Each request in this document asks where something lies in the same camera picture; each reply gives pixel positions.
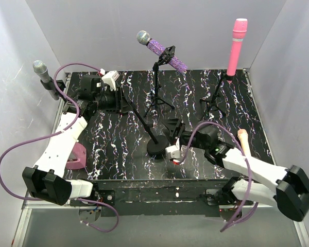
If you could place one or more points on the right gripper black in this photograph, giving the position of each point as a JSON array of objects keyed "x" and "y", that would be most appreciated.
[{"x": 173, "y": 124}]

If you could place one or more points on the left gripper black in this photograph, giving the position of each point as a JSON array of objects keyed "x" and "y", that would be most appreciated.
[{"x": 121, "y": 103}]

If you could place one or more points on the black round-base desk stand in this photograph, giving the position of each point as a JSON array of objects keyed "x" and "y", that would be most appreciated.
[{"x": 157, "y": 143}]

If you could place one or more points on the black tripod stand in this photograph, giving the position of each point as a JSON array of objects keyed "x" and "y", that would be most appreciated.
[
  {"x": 211, "y": 104},
  {"x": 158, "y": 85}
]

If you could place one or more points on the beige peach microphone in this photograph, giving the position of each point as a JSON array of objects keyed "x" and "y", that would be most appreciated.
[{"x": 243, "y": 139}]

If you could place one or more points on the purple glitter microphone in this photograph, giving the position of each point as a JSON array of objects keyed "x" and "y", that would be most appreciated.
[{"x": 144, "y": 38}]

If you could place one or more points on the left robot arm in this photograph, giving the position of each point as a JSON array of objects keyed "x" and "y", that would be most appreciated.
[{"x": 45, "y": 179}]

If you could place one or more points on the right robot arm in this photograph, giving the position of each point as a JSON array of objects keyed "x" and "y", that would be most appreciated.
[{"x": 287, "y": 189}]

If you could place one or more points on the silver grey microphone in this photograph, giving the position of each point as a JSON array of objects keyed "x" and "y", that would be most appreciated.
[{"x": 41, "y": 70}]

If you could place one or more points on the pink tall microphone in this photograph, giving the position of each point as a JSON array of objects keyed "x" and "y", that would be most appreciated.
[{"x": 238, "y": 34}]

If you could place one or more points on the pink plastic block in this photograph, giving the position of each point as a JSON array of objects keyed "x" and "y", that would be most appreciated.
[{"x": 78, "y": 157}]

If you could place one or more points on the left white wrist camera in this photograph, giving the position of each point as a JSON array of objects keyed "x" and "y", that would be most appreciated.
[{"x": 109, "y": 78}]

